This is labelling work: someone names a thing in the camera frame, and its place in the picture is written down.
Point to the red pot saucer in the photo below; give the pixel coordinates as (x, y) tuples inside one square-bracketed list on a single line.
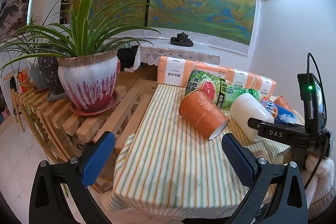
[(99, 109)]

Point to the orange tissue pack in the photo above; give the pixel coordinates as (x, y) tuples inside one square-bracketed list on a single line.
[(239, 78), (213, 69), (174, 71), (264, 85)]

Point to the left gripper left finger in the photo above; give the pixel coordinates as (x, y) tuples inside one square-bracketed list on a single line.
[(48, 203)]

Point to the wooden slatted stand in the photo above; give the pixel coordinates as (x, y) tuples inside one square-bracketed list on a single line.
[(63, 134)]

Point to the blue Arctic Ocean bottle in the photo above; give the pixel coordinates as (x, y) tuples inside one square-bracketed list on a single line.
[(279, 114)]

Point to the orange paper cup left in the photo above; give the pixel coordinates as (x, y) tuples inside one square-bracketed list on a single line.
[(203, 114)]

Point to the black teapot set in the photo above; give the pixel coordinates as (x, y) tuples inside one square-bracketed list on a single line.
[(181, 40)]

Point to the white plastic cup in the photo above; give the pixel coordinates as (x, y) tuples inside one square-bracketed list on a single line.
[(246, 106)]

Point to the ink painting wall scroll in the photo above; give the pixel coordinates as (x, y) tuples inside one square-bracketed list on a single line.
[(13, 16)]

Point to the black camera monitor box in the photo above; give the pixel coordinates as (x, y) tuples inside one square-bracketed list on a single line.
[(313, 101)]

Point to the dark speckled plant pot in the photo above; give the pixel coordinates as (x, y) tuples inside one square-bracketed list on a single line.
[(48, 67)]

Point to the green grapefruit drink bottle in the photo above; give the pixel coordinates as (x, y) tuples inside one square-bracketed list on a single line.
[(217, 89)]

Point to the striped yellow tablecloth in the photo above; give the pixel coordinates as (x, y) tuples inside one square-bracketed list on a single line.
[(168, 168)]

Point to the white red ceramic plant pot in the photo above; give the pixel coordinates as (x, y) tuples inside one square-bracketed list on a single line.
[(89, 80)]

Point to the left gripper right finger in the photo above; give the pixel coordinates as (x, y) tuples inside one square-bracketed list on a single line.
[(276, 193)]

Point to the orange paper cup right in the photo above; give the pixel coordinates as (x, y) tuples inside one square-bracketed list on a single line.
[(280, 101)]

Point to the orange paper cup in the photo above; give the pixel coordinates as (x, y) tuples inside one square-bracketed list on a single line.
[(280, 101), (203, 114)]

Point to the green spider plant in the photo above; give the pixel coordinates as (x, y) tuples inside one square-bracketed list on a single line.
[(85, 36)]

